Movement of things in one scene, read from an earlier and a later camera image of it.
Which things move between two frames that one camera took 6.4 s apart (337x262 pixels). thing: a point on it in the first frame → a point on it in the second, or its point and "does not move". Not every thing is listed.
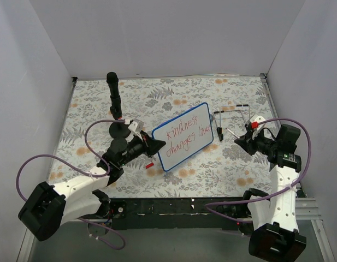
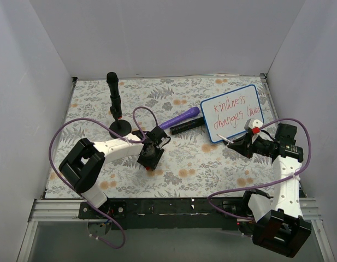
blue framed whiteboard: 184,136 → 225,114
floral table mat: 222,168 does not move
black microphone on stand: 119,129 does not move
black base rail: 170,213 does not move
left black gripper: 146,144 → 151,160
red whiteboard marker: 232,132 → 224,138
